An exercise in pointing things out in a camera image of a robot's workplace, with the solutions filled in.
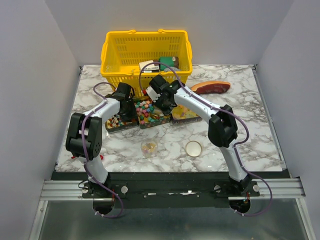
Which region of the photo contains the tin of lollipops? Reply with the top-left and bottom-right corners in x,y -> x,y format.
104,94 -> 140,133

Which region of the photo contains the tin of star candies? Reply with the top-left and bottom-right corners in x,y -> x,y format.
134,98 -> 172,129

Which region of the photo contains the metal scoop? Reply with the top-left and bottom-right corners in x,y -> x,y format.
150,108 -> 166,120

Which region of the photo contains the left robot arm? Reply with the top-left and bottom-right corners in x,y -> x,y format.
65,82 -> 138,198

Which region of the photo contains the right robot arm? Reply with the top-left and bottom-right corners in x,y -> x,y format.
146,74 -> 252,196

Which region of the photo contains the tin of gummy candies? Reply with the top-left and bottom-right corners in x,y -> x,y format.
171,104 -> 202,125

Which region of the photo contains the grey pouch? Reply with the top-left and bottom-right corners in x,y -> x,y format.
163,67 -> 181,73

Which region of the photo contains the black flat box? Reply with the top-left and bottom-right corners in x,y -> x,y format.
142,69 -> 160,74

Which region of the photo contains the white brown box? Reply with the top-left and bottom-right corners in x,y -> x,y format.
138,60 -> 160,71

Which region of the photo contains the green brown package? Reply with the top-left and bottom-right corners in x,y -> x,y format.
159,56 -> 180,71

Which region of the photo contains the clear glass jar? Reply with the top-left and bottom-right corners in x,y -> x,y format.
140,138 -> 158,158

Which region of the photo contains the fake meat slice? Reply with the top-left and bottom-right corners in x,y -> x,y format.
190,80 -> 231,95

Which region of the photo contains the yellow plastic shopping basket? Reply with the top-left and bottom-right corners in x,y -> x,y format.
100,29 -> 193,98

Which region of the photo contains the round jar lid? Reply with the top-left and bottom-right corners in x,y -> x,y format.
185,140 -> 202,158

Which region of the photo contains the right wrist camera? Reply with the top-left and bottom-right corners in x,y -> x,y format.
146,86 -> 161,102

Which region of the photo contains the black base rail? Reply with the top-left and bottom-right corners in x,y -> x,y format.
41,171 -> 302,213

